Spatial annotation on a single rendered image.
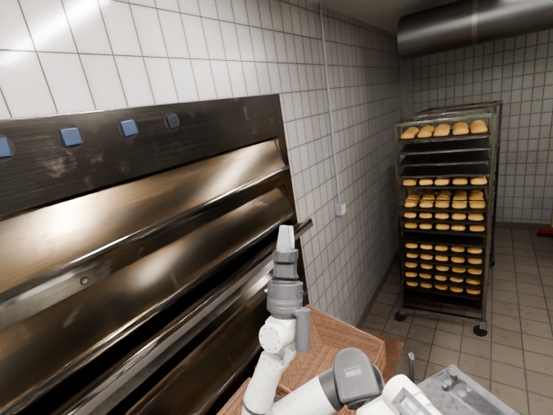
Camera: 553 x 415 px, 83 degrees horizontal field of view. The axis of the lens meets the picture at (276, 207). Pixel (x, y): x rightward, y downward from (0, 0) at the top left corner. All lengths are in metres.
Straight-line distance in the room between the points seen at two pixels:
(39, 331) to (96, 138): 0.54
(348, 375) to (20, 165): 0.94
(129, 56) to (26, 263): 0.65
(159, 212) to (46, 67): 0.49
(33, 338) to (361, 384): 0.83
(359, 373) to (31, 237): 0.87
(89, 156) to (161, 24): 0.52
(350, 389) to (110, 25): 1.18
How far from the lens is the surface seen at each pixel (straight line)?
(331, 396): 0.90
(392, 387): 0.71
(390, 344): 2.16
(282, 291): 0.76
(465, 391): 0.88
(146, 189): 1.13
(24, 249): 0.99
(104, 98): 1.08
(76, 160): 1.02
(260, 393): 0.88
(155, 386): 1.33
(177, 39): 1.30
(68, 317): 1.08
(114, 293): 1.12
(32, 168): 0.98
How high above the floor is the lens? 2.03
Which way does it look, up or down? 17 degrees down
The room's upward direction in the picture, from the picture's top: 9 degrees counter-clockwise
